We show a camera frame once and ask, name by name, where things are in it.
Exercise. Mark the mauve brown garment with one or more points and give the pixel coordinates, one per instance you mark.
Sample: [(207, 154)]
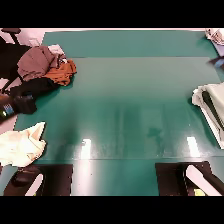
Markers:
[(35, 63)]

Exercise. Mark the cream garment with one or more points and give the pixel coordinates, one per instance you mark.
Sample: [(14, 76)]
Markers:
[(18, 146)]

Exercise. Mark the small white garment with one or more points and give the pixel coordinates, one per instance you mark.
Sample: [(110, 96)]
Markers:
[(56, 49)]

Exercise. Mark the black garment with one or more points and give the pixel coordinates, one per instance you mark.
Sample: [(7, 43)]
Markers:
[(36, 86)]

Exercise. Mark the black office chair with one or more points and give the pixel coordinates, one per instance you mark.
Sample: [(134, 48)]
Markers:
[(8, 56)]

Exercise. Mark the dark green folded garment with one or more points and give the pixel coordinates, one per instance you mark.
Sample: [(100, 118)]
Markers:
[(211, 106)]

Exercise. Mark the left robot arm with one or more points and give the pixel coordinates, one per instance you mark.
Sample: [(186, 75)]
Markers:
[(6, 110)]

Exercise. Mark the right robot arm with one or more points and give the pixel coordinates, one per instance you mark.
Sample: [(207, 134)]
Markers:
[(200, 178)]

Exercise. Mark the orange garment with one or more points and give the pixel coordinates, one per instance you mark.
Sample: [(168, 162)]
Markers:
[(63, 73)]

